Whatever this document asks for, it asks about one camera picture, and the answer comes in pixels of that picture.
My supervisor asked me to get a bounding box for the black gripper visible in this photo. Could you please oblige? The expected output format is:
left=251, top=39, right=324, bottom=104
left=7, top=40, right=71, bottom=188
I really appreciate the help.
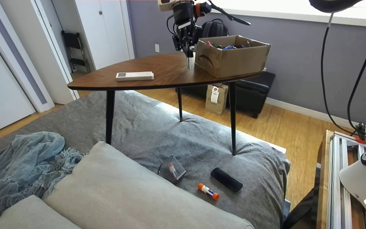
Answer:
left=171, top=15, right=202, bottom=59

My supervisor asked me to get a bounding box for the black backpack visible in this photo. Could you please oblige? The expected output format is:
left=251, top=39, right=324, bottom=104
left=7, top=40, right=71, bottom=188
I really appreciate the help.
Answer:
left=199, top=18, right=230, bottom=40

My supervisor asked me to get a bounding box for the brown wooden table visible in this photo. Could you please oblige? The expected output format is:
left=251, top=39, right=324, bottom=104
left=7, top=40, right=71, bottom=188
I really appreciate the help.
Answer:
left=66, top=52, right=265, bottom=157

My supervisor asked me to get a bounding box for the cardboard box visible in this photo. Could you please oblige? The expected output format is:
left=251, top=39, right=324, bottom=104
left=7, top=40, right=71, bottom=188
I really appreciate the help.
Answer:
left=194, top=35, right=272, bottom=80

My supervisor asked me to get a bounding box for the white paper tag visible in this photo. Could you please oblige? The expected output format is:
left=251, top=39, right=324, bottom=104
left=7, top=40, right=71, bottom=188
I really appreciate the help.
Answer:
left=210, top=86, right=221, bottom=106

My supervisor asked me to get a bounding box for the white remote control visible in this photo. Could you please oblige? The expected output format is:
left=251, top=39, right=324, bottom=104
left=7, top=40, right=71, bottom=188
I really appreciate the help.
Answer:
left=114, top=71, right=155, bottom=83

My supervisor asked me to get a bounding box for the brown paper bag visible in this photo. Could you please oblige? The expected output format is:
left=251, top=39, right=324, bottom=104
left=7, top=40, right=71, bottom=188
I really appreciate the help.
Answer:
left=204, top=83, right=230, bottom=116

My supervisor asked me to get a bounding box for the black ottoman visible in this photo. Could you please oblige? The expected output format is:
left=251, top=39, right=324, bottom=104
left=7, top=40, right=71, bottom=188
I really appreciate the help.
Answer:
left=178, top=71, right=277, bottom=120

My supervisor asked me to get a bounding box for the white closet door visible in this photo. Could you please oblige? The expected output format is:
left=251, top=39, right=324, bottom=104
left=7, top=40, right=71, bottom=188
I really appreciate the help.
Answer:
left=72, top=0, right=136, bottom=72

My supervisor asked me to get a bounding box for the grey fabric sofa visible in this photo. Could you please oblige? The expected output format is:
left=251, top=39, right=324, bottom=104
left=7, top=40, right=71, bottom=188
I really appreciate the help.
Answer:
left=0, top=90, right=292, bottom=229

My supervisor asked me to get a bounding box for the black metal rack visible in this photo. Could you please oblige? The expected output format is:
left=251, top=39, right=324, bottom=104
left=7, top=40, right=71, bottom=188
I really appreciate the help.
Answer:
left=61, top=30, right=90, bottom=74

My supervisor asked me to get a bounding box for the black remote control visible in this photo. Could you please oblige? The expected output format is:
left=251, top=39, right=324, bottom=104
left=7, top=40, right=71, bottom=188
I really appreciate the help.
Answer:
left=210, top=167, right=244, bottom=194

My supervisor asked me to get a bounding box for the orange white glue stick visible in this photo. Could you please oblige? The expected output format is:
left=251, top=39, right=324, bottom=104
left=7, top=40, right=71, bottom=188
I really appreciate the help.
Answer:
left=197, top=183, right=221, bottom=203

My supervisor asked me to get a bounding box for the large light gray pillow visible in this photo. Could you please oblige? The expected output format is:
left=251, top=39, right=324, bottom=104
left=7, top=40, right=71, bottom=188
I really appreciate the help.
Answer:
left=42, top=141, right=257, bottom=229

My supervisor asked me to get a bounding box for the wooden platform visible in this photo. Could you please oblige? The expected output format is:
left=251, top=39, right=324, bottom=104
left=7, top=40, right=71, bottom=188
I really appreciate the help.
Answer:
left=315, top=129, right=366, bottom=229

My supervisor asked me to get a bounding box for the white sliding door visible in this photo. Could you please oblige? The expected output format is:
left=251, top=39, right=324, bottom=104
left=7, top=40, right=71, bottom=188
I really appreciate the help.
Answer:
left=0, top=0, right=56, bottom=141

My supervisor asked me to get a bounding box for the blue throw blanket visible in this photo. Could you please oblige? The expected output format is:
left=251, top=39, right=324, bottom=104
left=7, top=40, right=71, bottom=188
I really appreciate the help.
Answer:
left=0, top=132, right=84, bottom=228

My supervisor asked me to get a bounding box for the small light gray pillow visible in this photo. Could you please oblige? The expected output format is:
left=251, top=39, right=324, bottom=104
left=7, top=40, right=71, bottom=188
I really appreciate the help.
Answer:
left=0, top=194, right=82, bottom=229

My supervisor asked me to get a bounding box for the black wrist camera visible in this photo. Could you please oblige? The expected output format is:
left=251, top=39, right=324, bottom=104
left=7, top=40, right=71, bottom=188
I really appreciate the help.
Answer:
left=165, top=3, right=196, bottom=24

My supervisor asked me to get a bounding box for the black cable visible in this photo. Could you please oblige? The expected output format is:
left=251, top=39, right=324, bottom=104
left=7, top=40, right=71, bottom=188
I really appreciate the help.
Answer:
left=346, top=6, right=366, bottom=139
left=319, top=12, right=362, bottom=138

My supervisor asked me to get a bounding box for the aluminium profile frame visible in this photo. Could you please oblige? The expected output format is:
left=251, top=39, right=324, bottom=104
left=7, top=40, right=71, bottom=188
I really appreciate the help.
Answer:
left=325, top=132, right=366, bottom=229

